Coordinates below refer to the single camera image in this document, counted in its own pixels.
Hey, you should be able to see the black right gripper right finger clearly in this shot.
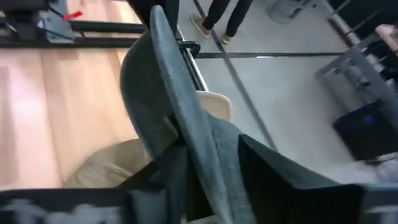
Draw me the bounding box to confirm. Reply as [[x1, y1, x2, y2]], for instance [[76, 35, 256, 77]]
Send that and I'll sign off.
[[238, 133, 365, 224]]

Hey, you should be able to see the person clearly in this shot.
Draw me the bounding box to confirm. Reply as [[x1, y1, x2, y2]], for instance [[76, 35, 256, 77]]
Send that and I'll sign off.
[[190, 0, 254, 45]]

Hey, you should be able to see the black clamp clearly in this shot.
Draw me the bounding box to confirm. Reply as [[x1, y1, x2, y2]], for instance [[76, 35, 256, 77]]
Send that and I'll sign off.
[[178, 40, 201, 59]]

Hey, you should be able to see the red tag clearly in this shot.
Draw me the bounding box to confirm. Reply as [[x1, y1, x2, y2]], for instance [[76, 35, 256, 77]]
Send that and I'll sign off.
[[63, 10, 84, 22]]

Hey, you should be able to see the dark blue box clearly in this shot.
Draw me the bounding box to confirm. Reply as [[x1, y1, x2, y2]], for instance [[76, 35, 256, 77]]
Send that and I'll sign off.
[[331, 98, 398, 162]]

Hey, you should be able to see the cream chair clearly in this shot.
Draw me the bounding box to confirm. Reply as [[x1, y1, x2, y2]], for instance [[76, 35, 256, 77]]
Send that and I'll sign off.
[[195, 90, 233, 123]]

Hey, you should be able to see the grey metal desk frame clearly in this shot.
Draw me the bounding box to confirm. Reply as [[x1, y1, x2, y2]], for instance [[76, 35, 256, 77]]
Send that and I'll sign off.
[[313, 0, 398, 125]]

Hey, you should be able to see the grey waste bin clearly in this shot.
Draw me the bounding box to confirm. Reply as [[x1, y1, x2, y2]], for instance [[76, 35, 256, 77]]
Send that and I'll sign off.
[[266, 0, 315, 24]]

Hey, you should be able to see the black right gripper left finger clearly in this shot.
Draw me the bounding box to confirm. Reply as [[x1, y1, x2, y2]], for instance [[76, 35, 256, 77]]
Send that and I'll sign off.
[[118, 146, 215, 224]]

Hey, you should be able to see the grey cap hat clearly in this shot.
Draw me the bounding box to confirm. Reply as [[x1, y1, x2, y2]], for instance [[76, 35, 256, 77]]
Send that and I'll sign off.
[[119, 4, 259, 224]]

